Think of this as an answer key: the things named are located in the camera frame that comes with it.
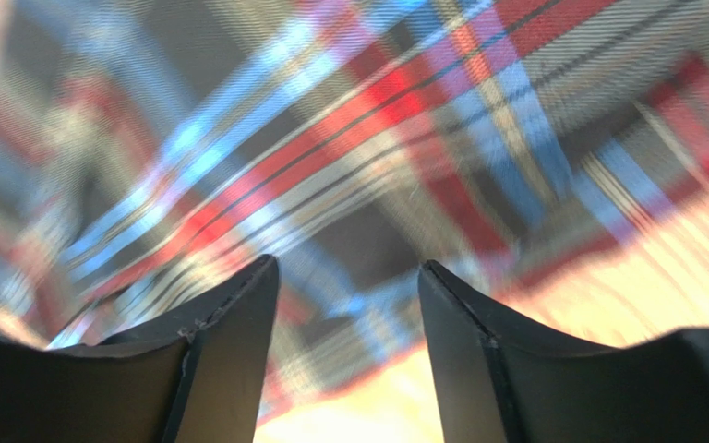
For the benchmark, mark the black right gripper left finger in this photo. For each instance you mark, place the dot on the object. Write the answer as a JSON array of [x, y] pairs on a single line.
[[192, 374]]

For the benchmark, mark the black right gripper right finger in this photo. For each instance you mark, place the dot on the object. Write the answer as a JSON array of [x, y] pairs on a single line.
[[501, 376]]

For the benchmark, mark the brown blue red plaid shirt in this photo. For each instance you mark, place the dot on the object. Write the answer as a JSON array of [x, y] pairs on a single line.
[[150, 149]]

